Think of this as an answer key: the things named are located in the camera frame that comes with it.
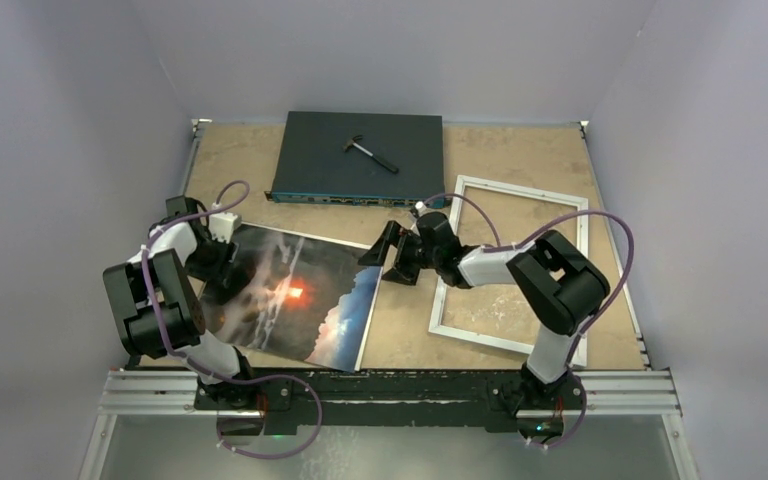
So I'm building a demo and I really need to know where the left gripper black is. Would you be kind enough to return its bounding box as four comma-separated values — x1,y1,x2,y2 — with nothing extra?
186,232,239,287

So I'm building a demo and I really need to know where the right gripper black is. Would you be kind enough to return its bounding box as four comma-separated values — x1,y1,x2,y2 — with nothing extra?
359,221,441,286

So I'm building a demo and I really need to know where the white picture frame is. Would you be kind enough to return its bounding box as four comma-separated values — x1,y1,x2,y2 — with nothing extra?
428,174,590,368

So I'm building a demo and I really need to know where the landscape photo print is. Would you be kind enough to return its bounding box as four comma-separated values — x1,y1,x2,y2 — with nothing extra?
199,224,381,372

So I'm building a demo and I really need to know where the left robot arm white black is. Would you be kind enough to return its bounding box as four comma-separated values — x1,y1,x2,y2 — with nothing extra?
103,196,258,409

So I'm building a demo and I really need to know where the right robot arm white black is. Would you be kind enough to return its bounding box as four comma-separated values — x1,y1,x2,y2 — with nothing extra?
358,212,615,407

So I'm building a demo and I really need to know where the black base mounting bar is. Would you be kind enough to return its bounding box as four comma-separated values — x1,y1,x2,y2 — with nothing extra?
194,368,585,436

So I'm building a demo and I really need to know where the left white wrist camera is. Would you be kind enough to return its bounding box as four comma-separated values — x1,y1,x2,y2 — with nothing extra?
208,212,241,243

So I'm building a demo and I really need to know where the dark network switch box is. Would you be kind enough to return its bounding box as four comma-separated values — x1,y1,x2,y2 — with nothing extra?
265,111,445,208

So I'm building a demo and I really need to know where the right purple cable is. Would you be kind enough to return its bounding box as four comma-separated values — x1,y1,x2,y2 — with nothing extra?
417,192,636,453

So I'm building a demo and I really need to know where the small black-handled hammer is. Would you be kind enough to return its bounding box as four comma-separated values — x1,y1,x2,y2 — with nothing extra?
342,135,400,175

